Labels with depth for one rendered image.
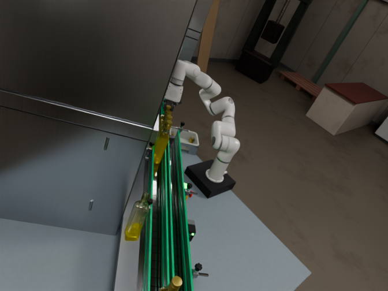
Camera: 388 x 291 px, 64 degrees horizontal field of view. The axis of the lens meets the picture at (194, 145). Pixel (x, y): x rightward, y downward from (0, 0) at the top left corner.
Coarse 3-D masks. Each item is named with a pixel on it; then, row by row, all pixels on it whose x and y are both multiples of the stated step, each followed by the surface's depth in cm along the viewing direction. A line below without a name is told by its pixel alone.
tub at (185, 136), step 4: (172, 128) 230; (176, 132) 232; (180, 132) 233; (184, 132) 233; (188, 132) 233; (192, 132) 234; (180, 136) 234; (184, 136) 235; (188, 136) 235; (196, 136) 231; (180, 140) 219; (184, 140) 234; (188, 140) 236; (196, 140) 228; (192, 144) 220; (196, 144) 222
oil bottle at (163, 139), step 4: (160, 132) 174; (164, 132) 172; (160, 136) 171; (164, 136) 171; (168, 136) 172; (156, 140) 178; (160, 140) 173; (164, 140) 173; (168, 140) 173; (156, 144) 175; (160, 144) 174; (164, 144) 174; (156, 148) 176; (160, 148) 176; (164, 148) 176; (156, 152) 177; (160, 152) 178; (156, 156) 179; (160, 156) 179; (156, 160) 181; (160, 160) 181
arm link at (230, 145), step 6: (228, 138) 186; (234, 138) 189; (222, 144) 184; (228, 144) 185; (234, 144) 186; (222, 150) 187; (228, 150) 186; (234, 150) 187; (222, 156) 191; (228, 156) 189; (222, 162) 192; (228, 162) 193
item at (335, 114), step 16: (320, 96) 586; (336, 96) 566; (352, 96) 565; (368, 96) 615; (384, 96) 672; (320, 112) 591; (336, 112) 570; (352, 112) 558; (368, 112) 642; (336, 128) 575; (352, 128) 642
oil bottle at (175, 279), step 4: (176, 276) 96; (172, 280) 94; (176, 280) 95; (180, 280) 95; (172, 284) 94; (176, 284) 94; (180, 284) 94; (164, 288) 99; (168, 288) 96; (172, 288) 94; (176, 288) 94
